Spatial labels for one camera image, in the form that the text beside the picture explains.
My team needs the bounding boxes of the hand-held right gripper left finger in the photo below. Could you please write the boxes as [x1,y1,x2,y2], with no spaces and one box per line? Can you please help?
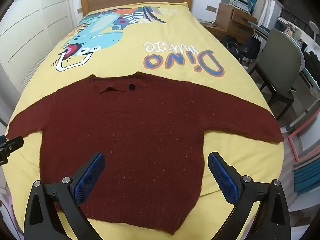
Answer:
[24,152,105,240]

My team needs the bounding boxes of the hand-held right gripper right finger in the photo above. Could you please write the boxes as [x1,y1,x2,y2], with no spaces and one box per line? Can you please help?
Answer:
[208,151,292,240]

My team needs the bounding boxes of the dark red knit sweater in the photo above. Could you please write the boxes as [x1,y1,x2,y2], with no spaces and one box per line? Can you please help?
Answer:
[6,71,284,229]

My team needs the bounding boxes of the stack of foam mats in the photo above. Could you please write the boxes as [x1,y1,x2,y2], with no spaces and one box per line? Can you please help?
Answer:
[292,152,320,195]

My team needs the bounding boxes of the white wardrobe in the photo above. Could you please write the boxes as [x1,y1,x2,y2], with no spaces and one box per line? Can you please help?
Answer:
[0,0,83,94]

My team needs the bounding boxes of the white desk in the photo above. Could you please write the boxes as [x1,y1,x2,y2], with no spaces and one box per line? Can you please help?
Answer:
[252,21,320,132]

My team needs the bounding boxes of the grey chair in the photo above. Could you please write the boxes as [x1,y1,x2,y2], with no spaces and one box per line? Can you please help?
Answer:
[249,27,305,121]

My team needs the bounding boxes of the black bag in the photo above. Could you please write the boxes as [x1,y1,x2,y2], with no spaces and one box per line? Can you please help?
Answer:
[221,35,245,63]

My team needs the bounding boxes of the dark blue bag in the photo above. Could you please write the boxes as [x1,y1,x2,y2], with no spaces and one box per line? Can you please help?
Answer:
[243,34,263,61]

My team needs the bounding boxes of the black jacket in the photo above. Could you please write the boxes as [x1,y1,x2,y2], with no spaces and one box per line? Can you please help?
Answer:
[304,51,320,81]

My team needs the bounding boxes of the wooden nightstand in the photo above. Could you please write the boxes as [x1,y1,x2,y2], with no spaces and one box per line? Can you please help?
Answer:
[200,21,227,41]

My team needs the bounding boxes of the wooden cabinet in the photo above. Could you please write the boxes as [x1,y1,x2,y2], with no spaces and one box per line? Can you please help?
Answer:
[215,2,258,44]

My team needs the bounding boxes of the yellow printed blanket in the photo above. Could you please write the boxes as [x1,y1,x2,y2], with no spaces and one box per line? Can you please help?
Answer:
[5,2,285,240]

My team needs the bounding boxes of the white desk lamp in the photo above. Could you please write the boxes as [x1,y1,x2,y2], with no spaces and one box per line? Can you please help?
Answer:
[309,21,320,46]

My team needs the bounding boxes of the white printer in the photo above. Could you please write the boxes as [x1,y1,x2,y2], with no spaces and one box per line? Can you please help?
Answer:
[221,0,253,12]

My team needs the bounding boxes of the pink frame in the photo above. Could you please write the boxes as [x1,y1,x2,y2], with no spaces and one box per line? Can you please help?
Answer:
[287,124,320,162]

